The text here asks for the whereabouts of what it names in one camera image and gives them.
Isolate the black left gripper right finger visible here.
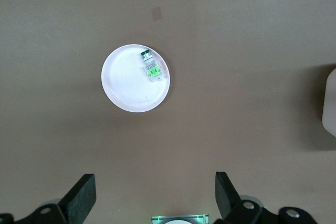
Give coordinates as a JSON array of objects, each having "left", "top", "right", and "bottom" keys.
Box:
[{"left": 215, "top": 171, "right": 244, "bottom": 221}]

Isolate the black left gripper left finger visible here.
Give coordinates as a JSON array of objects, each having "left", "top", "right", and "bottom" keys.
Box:
[{"left": 56, "top": 173, "right": 97, "bottom": 224}]

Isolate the white lidded storage box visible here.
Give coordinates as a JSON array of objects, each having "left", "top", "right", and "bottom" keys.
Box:
[{"left": 321, "top": 68, "right": 336, "bottom": 138}]

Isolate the pale pink round plate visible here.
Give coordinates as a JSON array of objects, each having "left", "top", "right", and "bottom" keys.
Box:
[{"left": 101, "top": 44, "right": 172, "bottom": 113}]

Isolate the clear tape patch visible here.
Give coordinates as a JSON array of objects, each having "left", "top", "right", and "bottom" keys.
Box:
[{"left": 151, "top": 7, "right": 163, "bottom": 22}]

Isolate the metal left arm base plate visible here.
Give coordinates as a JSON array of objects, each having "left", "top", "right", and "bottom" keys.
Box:
[{"left": 151, "top": 213, "right": 210, "bottom": 224}]

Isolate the green push-button switch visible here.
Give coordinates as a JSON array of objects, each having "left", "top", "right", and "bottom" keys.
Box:
[{"left": 140, "top": 49, "right": 164, "bottom": 82}]

